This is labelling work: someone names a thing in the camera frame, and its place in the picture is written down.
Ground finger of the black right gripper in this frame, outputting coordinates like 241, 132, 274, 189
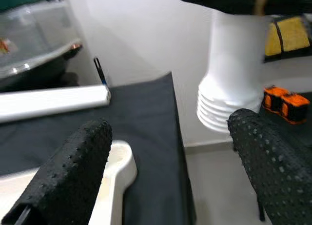
176, 0, 273, 16

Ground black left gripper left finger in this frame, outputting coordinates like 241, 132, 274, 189
0, 118, 114, 225

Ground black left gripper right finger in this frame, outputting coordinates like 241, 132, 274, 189
227, 108, 312, 225

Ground white plastic table leg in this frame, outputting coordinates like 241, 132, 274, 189
0, 85, 112, 124
196, 11, 271, 133

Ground yellow black striped bag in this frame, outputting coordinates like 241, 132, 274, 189
265, 16, 312, 57

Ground orange black device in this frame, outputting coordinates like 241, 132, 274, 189
262, 85, 310, 125

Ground black tablecloth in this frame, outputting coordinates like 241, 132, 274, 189
0, 71, 195, 225

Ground clear plastic storage box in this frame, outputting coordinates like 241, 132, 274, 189
0, 1, 82, 72

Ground blue black mop handle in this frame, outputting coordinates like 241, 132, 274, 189
93, 57, 109, 86

